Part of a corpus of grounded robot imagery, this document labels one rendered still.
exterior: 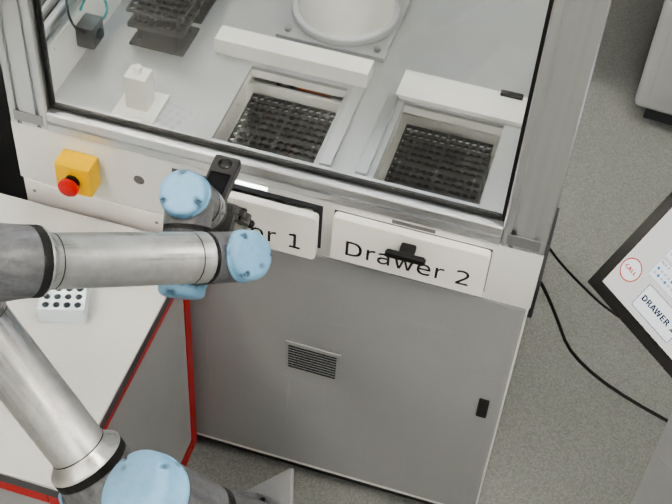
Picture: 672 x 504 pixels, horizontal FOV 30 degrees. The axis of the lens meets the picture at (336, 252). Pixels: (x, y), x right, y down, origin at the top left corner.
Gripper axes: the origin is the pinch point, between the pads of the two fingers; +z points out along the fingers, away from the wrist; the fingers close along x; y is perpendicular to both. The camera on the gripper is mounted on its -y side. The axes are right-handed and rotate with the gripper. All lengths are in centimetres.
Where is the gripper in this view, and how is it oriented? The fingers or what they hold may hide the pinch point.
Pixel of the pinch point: (232, 218)
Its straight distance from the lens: 222.4
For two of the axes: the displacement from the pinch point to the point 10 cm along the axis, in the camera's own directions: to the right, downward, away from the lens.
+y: -2.7, 9.6, -1.1
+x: 9.6, 2.5, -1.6
